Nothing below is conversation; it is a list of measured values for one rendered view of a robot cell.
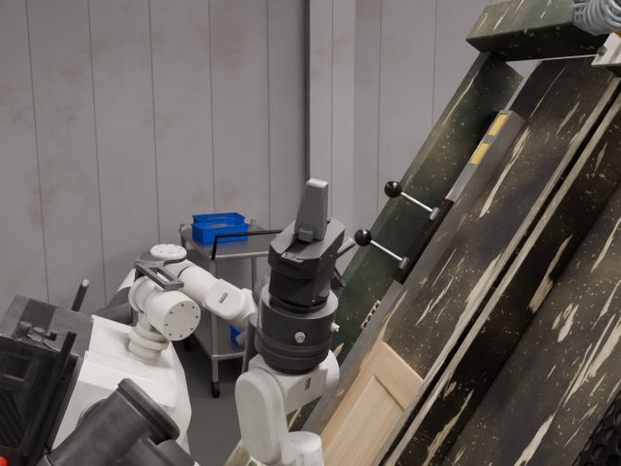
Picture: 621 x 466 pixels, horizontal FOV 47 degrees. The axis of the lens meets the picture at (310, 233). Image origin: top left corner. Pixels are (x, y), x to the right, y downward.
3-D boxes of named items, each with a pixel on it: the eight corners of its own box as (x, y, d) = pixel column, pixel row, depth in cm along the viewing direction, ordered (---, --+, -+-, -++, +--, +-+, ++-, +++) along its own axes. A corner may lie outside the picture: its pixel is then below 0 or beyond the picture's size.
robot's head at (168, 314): (150, 352, 103) (172, 297, 103) (117, 323, 110) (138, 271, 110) (185, 356, 108) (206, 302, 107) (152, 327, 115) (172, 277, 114)
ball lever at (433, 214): (435, 226, 149) (381, 193, 152) (444, 210, 149) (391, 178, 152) (434, 224, 145) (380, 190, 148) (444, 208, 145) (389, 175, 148)
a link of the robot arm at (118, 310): (111, 338, 141) (91, 371, 128) (91, 299, 139) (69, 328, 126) (164, 319, 140) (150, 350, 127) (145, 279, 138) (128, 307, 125)
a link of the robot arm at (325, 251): (246, 244, 72) (235, 342, 77) (334, 271, 70) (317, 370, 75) (291, 204, 83) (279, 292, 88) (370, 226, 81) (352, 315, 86)
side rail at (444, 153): (279, 450, 179) (243, 433, 176) (512, 77, 175) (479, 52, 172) (285, 462, 174) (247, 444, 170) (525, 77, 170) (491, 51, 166)
